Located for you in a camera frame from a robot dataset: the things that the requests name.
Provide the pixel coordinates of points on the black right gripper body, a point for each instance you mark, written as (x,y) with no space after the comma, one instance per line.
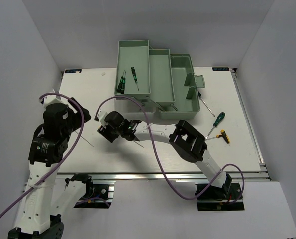
(110,133)

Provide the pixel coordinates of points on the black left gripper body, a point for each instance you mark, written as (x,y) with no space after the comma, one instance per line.
(75,118)

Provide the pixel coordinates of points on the small green black precision screwdriver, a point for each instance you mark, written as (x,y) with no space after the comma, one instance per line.
(119,86)

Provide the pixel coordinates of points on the green plastic toolbox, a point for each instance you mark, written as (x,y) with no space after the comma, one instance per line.
(168,85)

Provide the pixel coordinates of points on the yellow black T-handle hex key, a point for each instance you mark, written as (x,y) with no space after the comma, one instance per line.
(221,135)

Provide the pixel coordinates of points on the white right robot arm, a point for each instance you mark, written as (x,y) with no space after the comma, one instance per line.
(188,143)

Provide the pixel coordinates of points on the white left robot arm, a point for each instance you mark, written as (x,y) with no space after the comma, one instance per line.
(41,218)

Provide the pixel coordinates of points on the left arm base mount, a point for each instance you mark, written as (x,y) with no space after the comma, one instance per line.
(96,195)

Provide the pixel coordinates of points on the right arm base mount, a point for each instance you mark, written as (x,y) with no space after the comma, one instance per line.
(214,200)

